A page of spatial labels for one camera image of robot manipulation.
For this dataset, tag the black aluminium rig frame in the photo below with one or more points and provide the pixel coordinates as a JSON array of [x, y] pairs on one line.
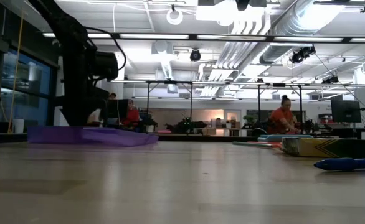
[[193, 37]]

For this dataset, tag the blue pen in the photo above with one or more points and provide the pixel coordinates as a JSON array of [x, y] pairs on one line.
[[347, 164]]

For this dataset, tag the person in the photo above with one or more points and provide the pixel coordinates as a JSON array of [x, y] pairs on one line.
[[132, 117], [279, 119], [112, 96]]

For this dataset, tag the black background rig frame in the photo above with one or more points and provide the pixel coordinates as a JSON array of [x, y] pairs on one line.
[[279, 84], [170, 82]]

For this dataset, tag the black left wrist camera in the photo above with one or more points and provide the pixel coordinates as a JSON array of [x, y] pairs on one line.
[[106, 66]]

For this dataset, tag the yellow green crayon box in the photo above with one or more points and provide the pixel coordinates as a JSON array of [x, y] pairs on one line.
[[325, 148]]

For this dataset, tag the black monitor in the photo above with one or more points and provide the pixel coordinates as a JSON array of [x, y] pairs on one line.
[[118, 109], [346, 111]]

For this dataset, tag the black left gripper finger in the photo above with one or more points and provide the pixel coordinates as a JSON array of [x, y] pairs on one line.
[[76, 109]]

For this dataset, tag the silver ventilation duct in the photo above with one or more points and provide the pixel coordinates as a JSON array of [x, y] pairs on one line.
[[294, 21]]

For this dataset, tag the black background robot arm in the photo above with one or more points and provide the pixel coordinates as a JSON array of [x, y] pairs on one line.
[[185, 126]]

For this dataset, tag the black ceiling camera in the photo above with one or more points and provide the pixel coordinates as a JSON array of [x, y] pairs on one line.
[[195, 56], [301, 55]]

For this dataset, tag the white bin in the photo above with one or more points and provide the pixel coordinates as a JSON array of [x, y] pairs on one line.
[[18, 126]]

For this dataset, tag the red pencil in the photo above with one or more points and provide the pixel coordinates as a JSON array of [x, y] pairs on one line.
[[263, 142]]

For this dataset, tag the green potted plant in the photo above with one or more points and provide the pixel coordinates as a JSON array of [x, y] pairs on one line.
[[250, 119], [148, 122]]

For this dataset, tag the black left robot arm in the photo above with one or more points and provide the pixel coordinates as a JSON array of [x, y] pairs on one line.
[[58, 18]]

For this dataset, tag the purple plastic pencil case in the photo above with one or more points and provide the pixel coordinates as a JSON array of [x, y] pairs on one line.
[[107, 138]]

